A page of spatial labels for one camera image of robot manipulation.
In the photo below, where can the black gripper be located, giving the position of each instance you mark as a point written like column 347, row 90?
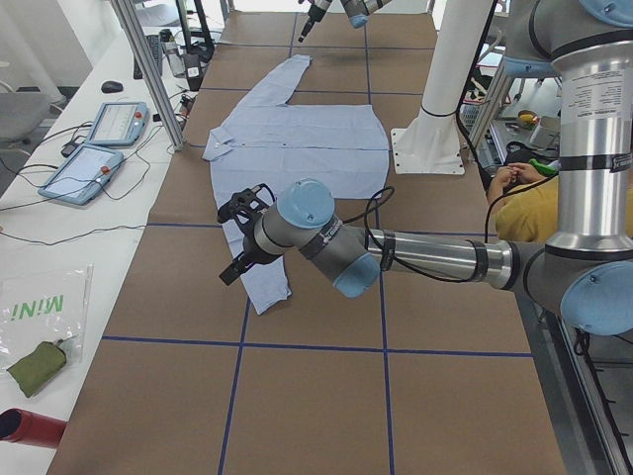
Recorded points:
column 248, row 247
column 312, row 12

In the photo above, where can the light blue striped shirt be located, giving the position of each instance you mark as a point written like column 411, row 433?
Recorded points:
column 310, row 156

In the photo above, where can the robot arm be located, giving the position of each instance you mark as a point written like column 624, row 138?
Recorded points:
column 357, row 11
column 565, row 242

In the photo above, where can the black power adapter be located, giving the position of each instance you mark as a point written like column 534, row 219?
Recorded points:
column 193, row 71

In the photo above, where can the black keyboard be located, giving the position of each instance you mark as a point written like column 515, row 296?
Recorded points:
column 155, row 48

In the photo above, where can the lower blue teach pendant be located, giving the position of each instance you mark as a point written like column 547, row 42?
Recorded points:
column 83, row 175

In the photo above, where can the blue teach pendant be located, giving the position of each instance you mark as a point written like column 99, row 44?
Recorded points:
column 83, row 175
column 118, row 124

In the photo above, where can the upper blue teach pendant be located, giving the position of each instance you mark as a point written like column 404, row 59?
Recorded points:
column 118, row 124

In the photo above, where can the clear plastic MINI bag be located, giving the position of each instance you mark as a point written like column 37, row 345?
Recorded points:
column 46, row 306

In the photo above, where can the black computer mouse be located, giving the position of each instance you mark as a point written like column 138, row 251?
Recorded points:
column 111, row 87

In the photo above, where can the green folded cloth pouch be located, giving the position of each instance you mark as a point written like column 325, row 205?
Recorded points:
column 34, row 370

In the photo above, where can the red cylinder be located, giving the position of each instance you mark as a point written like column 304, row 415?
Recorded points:
column 25, row 427

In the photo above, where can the person in yellow shirt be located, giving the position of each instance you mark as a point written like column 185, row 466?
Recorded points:
column 524, row 203

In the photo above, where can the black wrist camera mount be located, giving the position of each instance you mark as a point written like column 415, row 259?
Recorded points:
column 247, row 207

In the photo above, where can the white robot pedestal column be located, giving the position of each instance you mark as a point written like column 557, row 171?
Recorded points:
column 430, row 144

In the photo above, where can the aluminium frame post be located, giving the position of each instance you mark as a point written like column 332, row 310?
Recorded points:
column 126, row 14

